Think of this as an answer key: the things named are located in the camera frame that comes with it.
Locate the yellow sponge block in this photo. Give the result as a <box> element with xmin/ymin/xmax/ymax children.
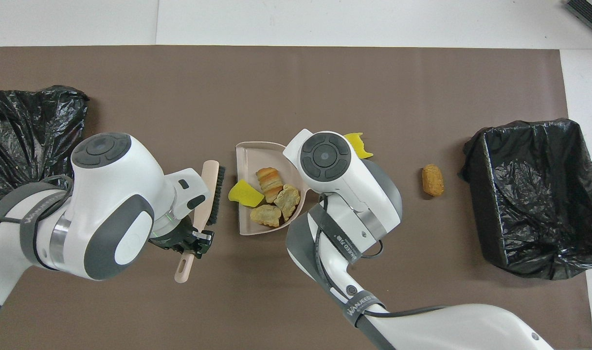
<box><xmin>228</xmin><ymin>179</ymin><xmax>266</xmax><ymax>209</ymax></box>

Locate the beige hand brush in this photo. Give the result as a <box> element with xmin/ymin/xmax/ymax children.
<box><xmin>174</xmin><ymin>160</ymin><xmax>227</xmax><ymax>284</ymax></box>

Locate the beige plastic dustpan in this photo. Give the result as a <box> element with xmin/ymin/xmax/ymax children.
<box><xmin>235</xmin><ymin>141</ymin><xmax>312</xmax><ymax>236</ymax></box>

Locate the notched yellow sponge piece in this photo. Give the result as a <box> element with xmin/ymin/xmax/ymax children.
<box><xmin>343</xmin><ymin>132</ymin><xmax>374</xmax><ymax>159</ymax></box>

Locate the striped croissant piece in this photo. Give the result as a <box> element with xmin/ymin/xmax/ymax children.
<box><xmin>255</xmin><ymin>167</ymin><xmax>284</xmax><ymax>204</ymax></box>

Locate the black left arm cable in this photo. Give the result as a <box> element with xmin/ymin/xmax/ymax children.
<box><xmin>0</xmin><ymin>176</ymin><xmax>75</xmax><ymax>225</ymax></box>

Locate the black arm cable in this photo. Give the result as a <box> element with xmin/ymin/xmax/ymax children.
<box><xmin>0</xmin><ymin>176</ymin><xmax>75</xmax><ymax>225</ymax></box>
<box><xmin>314</xmin><ymin>193</ymin><xmax>447</xmax><ymax>317</ymax></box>

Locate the pale small bread piece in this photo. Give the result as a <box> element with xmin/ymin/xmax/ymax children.
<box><xmin>250</xmin><ymin>204</ymin><xmax>282</xmax><ymax>228</ymax></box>

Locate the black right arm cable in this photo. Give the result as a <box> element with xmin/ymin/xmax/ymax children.
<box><xmin>314</xmin><ymin>193</ymin><xmax>447</xmax><ymax>317</ymax></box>

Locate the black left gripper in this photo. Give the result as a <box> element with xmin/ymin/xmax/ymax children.
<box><xmin>150</xmin><ymin>217</ymin><xmax>214</xmax><ymax>255</ymax></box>

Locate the brown paper table mat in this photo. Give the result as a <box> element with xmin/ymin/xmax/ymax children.
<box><xmin>0</xmin><ymin>46</ymin><xmax>592</xmax><ymax>350</ymax></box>

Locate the brown fried croquette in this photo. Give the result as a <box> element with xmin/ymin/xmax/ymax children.
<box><xmin>421</xmin><ymin>164</ymin><xmax>445</xmax><ymax>197</ymax></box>

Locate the bin covered by black bag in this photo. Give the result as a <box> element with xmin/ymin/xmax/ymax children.
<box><xmin>0</xmin><ymin>85</ymin><xmax>90</xmax><ymax>214</ymax></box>

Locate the open bin with black bag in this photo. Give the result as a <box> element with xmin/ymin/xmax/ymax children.
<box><xmin>460</xmin><ymin>118</ymin><xmax>592</xmax><ymax>280</ymax></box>

